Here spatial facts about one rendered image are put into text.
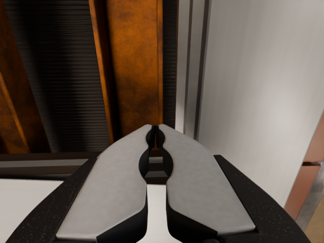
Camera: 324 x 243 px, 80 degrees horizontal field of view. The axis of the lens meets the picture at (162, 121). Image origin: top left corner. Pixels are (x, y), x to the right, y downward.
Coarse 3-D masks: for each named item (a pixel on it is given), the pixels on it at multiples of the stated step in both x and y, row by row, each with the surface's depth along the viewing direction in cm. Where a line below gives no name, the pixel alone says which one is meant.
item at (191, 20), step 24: (192, 0) 12; (192, 24) 12; (192, 48) 13; (192, 72) 14; (192, 96) 14; (192, 120) 15; (0, 168) 18; (24, 168) 18; (48, 168) 18; (72, 168) 18
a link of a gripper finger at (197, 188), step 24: (168, 144) 10; (192, 144) 10; (168, 168) 10; (192, 168) 9; (216, 168) 9; (168, 192) 7; (192, 192) 7; (216, 192) 7; (168, 216) 7; (192, 216) 6; (216, 216) 6; (240, 216) 6; (192, 240) 7
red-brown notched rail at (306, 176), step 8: (320, 128) 17; (320, 136) 18; (312, 144) 18; (320, 144) 18; (312, 152) 19; (320, 152) 19; (304, 160) 19; (312, 160) 19; (320, 160) 19; (304, 168) 20; (312, 168) 20; (304, 176) 20; (312, 176) 20; (296, 184) 21; (304, 184) 21; (296, 192) 21; (304, 192) 21; (288, 200) 22; (296, 200) 22; (304, 200) 22; (288, 208) 22; (296, 208) 22; (296, 216) 23
